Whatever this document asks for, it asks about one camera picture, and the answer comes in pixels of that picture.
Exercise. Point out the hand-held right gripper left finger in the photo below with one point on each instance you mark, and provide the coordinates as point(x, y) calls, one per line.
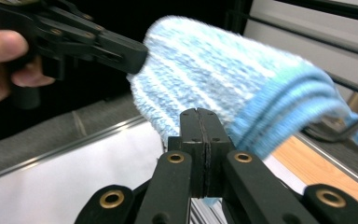
point(195, 155)

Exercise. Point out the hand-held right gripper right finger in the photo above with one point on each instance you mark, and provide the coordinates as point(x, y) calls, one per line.
point(214, 155)

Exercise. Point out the blue striped cloth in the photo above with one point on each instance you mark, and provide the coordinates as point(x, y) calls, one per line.
point(214, 68)

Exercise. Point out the white table cover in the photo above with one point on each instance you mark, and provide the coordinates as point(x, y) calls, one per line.
point(74, 180)

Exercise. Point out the aluminium floor rail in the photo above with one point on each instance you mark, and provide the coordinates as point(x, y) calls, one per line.
point(59, 151)
point(338, 163)

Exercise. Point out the black metal frame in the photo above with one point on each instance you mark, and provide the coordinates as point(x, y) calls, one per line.
point(338, 9)

